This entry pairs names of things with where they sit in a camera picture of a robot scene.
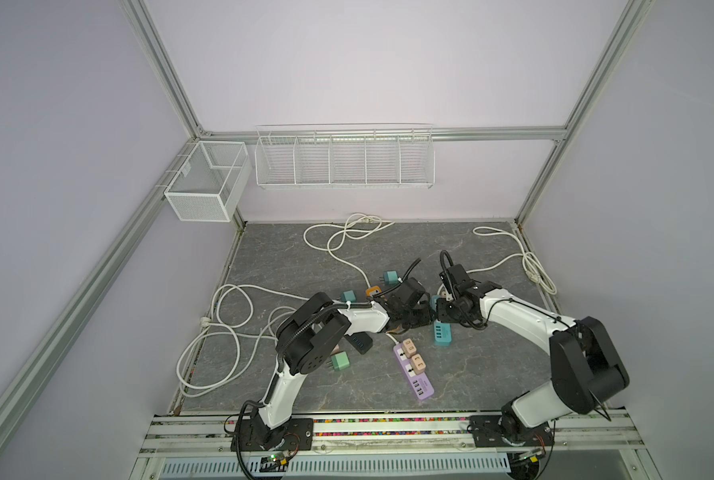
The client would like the pink plug purple strip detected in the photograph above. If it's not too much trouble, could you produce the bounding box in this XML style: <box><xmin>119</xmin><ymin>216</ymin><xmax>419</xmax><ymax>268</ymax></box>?
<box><xmin>410</xmin><ymin>354</ymin><xmax>426</xmax><ymax>375</ymax></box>
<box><xmin>401</xmin><ymin>338</ymin><xmax>417</xmax><ymax>357</ymax></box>

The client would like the small white mesh basket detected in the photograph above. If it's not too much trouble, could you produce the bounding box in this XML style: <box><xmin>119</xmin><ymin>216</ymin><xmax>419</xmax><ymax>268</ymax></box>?
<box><xmin>165</xmin><ymin>141</ymin><xmax>252</xmax><ymax>223</ymax></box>

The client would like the long white wire basket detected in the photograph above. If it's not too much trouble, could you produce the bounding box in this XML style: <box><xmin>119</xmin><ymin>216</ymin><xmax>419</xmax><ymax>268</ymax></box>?
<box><xmin>255</xmin><ymin>123</ymin><xmax>436</xmax><ymax>189</ymax></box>

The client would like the black power strip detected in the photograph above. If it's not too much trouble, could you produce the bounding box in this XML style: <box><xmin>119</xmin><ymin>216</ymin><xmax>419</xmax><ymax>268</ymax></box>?
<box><xmin>345</xmin><ymin>332</ymin><xmax>374</xmax><ymax>355</ymax></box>

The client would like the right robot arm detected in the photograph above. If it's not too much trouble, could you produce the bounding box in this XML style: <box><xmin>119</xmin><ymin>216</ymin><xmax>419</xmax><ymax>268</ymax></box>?
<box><xmin>436</xmin><ymin>250</ymin><xmax>630</xmax><ymax>445</ymax></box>

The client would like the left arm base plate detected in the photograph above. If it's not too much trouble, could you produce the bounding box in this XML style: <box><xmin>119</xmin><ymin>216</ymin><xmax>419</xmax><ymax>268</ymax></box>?
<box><xmin>231</xmin><ymin>417</ymin><xmax>314</xmax><ymax>452</ymax></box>

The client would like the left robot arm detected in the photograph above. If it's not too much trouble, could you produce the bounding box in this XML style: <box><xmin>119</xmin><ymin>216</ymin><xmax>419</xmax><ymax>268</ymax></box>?
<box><xmin>252</xmin><ymin>278</ymin><xmax>433</xmax><ymax>431</ymax></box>

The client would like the orange power strip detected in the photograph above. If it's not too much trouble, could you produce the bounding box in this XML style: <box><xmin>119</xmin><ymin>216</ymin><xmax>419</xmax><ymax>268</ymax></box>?
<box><xmin>365</xmin><ymin>286</ymin><xmax>382</xmax><ymax>298</ymax></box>

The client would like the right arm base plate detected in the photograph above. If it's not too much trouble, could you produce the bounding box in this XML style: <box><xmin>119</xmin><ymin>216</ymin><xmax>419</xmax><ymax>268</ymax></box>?
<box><xmin>467</xmin><ymin>414</ymin><xmax>554</xmax><ymax>447</ymax></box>

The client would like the white slotted cable duct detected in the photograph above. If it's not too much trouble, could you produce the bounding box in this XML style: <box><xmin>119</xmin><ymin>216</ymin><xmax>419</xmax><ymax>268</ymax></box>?
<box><xmin>155</xmin><ymin>452</ymin><xmax>511</xmax><ymax>479</ymax></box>

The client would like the green USB charger plug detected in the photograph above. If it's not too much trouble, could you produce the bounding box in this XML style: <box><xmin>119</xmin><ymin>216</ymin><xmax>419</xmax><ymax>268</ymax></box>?
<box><xmin>330</xmin><ymin>352</ymin><xmax>350</xmax><ymax>371</ymax></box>

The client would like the white cable of black strip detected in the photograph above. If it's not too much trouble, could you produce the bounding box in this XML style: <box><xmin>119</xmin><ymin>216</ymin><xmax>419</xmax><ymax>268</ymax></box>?
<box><xmin>175</xmin><ymin>283</ymin><xmax>310</xmax><ymax>398</ymax></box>

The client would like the teal power strip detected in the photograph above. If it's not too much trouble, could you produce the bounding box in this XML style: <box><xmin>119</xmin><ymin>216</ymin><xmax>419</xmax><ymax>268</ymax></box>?
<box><xmin>433</xmin><ymin>321</ymin><xmax>452</xmax><ymax>346</ymax></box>

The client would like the white cable of teal strip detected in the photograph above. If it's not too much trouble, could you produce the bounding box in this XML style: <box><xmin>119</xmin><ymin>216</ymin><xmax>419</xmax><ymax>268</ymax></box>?
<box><xmin>468</xmin><ymin>226</ymin><xmax>558</xmax><ymax>296</ymax></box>

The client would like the purple power strip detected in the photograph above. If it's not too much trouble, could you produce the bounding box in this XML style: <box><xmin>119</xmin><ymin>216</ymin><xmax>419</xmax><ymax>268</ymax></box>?
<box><xmin>393</xmin><ymin>340</ymin><xmax>435</xmax><ymax>401</ymax></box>

